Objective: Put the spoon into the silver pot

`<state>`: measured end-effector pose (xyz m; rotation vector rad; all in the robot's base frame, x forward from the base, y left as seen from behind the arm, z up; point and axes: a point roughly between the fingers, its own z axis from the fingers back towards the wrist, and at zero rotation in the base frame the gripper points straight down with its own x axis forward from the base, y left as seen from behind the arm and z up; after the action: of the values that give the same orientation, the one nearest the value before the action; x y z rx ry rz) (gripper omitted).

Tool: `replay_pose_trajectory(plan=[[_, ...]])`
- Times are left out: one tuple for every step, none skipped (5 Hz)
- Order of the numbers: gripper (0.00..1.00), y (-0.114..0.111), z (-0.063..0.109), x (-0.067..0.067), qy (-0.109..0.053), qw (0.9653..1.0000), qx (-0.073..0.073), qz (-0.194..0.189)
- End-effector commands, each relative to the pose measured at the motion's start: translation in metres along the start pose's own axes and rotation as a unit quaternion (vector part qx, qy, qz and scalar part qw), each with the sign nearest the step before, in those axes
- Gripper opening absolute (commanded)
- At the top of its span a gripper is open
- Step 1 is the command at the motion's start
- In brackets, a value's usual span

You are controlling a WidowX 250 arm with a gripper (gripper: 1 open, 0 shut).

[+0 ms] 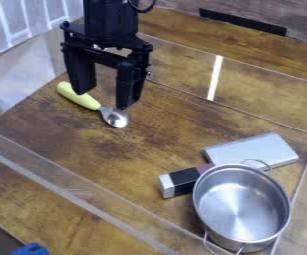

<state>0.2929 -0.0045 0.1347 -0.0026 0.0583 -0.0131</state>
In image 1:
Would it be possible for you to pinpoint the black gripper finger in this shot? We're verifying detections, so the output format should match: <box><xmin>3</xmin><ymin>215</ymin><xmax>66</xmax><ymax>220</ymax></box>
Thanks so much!
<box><xmin>63</xmin><ymin>49</ymin><xmax>97</xmax><ymax>95</ymax></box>
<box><xmin>117</xmin><ymin>61</ymin><xmax>150</xmax><ymax>110</ymax></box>

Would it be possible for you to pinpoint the spoon with yellow handle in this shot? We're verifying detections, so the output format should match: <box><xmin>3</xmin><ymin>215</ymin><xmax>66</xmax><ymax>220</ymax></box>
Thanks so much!
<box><xmin>57</xmin><ymin>81</ymin><xmax>130</xmax><ymax>128</ymax></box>

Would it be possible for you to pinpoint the silver metal pot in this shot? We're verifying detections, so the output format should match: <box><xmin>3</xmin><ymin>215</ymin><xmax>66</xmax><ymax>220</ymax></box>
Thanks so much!
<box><xmin>192</xmin><ymin>159</ymin><xmax>292</xmax><ymax>255</ymax></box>

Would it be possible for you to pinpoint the blue object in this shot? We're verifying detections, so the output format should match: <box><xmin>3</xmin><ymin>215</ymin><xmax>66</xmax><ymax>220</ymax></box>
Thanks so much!
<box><xmin>10</xmin><ymin>243</ymin><xmax>50</xmax><ymax>255</ymax></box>

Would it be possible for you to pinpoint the clear acrylic enclosure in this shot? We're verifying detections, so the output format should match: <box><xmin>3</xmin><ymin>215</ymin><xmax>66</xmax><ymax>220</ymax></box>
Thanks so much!
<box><xmin>0</xmin><ymin>24</ymin><xmax>307</xmax><ymax>255</ymax></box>

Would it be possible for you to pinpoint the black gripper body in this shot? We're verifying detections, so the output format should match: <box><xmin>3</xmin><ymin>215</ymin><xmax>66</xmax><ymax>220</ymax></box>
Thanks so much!
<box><xmin>61</xmin><ymin>0</ymin><xmax>154</xmax><ymax>71</ymax></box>

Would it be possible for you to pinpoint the black and silver block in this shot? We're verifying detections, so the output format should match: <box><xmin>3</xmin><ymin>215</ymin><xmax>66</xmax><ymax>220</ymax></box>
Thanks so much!
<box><xmin>158</xmin><ymin>163</ymin><xmax>215</xmax><ymax>199</ymax></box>

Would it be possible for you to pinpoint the silver flat rectangular box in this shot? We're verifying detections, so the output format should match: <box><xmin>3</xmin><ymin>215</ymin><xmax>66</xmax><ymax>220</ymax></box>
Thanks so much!
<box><xmin>203</xmin><ymin>133</ymin><xmax>299</xmax><ymax>169</ymax></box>

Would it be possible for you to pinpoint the black strip on table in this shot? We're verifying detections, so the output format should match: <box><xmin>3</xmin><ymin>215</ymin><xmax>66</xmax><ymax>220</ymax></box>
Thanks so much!
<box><xmin>199</xmin><ymin>8</ymin><xmax>287</xmax><ymax>36</ymax></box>

